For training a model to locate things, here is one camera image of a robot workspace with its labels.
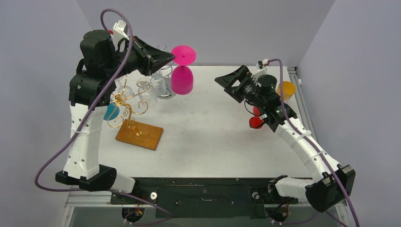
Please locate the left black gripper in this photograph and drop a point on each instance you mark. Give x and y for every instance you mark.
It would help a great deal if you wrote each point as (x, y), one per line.
(152, 59)

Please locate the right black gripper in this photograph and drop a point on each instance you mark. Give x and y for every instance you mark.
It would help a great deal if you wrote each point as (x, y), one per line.
(239, 82)

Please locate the pink wine glass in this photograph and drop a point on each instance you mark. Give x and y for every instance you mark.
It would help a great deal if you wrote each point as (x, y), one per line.
(182, 77)

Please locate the red wine glass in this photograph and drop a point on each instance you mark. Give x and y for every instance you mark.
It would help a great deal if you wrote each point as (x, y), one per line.
(256, 122)

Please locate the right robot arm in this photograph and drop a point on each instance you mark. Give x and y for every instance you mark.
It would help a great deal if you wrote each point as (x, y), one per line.
(331, 182)

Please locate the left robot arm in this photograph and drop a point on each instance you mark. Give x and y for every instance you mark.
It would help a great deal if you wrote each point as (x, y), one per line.
(90, 95)

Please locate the clear patterned glass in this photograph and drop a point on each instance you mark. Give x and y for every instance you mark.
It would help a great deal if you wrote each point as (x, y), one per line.
(158, 82)
(146, 91)

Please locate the clear glass on gold rack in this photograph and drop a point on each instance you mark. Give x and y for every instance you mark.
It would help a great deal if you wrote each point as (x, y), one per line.
(123, 89)

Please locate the blue wine glass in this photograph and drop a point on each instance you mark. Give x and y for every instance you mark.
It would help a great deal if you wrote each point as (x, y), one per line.
(112, 112)

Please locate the wooden rack base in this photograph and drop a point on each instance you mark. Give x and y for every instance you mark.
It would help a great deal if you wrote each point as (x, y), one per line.
(140, 134)

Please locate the orange cup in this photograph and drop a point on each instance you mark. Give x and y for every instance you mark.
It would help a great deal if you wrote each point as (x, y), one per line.
(286, 90)

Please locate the silver wire glass rack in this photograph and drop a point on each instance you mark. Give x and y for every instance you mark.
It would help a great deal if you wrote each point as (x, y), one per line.
(167, 72)

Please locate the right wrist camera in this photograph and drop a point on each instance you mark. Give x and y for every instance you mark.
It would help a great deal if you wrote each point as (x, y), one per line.
(262, 65)

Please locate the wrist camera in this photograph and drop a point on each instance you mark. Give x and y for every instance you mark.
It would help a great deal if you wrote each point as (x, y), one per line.
(119, 32)
(262, 65)

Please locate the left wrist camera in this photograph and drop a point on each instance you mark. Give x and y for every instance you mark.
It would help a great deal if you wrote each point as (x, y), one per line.
(119, 32)

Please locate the gold wire glass rack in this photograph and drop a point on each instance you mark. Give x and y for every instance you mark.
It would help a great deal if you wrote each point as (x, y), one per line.
(127, 112)

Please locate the aluminium table rail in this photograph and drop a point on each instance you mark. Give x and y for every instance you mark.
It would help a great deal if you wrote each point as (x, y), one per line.
(301, 103)

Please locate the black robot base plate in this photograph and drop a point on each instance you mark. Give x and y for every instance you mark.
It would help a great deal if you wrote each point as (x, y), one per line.
(209, 197)

